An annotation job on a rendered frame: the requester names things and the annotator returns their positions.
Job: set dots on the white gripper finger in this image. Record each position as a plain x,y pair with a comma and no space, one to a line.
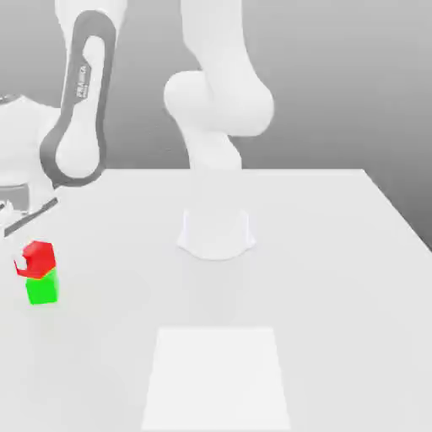
19,261

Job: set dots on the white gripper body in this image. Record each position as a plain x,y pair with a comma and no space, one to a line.
32,221

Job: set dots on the small red cube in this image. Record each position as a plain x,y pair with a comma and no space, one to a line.
39,258

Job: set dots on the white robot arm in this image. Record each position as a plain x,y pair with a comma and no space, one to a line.
216,101

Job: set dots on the small green cube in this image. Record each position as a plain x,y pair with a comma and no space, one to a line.
42,290

